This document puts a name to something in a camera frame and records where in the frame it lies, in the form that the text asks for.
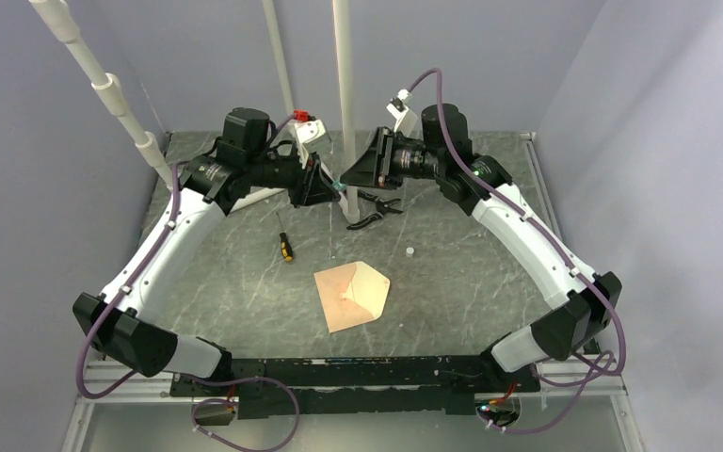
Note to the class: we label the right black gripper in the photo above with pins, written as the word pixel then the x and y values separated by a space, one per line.
pixel 374 168

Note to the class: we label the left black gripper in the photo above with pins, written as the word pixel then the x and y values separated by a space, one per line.
pixel 312 187

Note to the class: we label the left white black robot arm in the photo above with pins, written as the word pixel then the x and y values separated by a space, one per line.
pixel 122 320

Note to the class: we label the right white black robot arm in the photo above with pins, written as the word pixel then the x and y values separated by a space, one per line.
pixel 581 300

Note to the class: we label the black grey pliers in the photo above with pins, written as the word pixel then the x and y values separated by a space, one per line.
pixel 382 208

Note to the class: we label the yellow black screwdriver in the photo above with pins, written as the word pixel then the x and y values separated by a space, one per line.
pixel 287 251

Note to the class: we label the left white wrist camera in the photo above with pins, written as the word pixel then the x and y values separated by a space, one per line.
pixel 307 129

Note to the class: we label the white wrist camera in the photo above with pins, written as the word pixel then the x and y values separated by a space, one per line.
pixel 307 129
pixel 405 119

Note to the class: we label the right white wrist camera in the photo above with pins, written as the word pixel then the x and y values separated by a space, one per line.
pixel 405 119

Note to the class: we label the white PVC pipe frame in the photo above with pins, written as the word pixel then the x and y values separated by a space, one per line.
pixel 185 64

